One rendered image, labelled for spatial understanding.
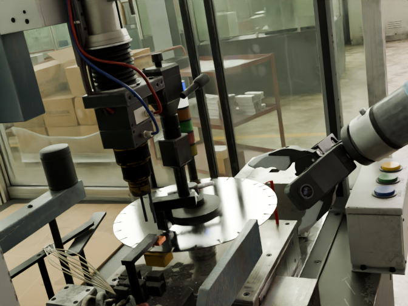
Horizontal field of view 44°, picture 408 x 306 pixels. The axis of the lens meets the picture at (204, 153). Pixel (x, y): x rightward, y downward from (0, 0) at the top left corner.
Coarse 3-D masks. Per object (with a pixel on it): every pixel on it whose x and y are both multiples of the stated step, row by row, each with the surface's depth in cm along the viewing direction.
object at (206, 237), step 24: (216, 192) 108; (240, 192) 106; (264, 192) 104; (120, 216) 105; (216, 216) 97; (240, 216) 96; (264, 216) 94; (120, 240) 94; (168, 240) 91; (192, 240) 90; (216, 240) 88
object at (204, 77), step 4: (200, 76) 89; (204, 76) 89; (208, 76) 90; (196, 80) 88; (200, 80) 88; (204, 80) 89; (208, 80) 90; (192, 84) 87; (196, 84) 88; (200, 84) 88; (204, 84) 89; (188, 88) 86; (192, 88) 87; (196, 88) 88; (200, 88) 89; (184, 92) 85; (188, 92) 86; (180, 96) 86; (184, 96) 85
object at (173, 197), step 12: (180, 168) 90; (180, 180) 91; (180, 192) 92; (192, 192) 93; (156, 204) 92; (168, 204) 92; (180, 204) 92; (192, 204) 92; (156, 216) 94; (168, 216) 95
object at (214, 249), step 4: (196, 248) 102; (204, 248) 102; (208, 248) 102; (212, 248) 103; (216, 248) 104; (188, 252) 104; (192, 252) 103; (196, 252) 102; (200, 252) 102; (204, 252) 102; (208, 252) 102; (212, 252) 103; (216, 252) 104; (192, 256) 103; (196, 256) 102; (200, 256) 102; (204, 256) 102; (208, 256) 102; (212, 256) 103
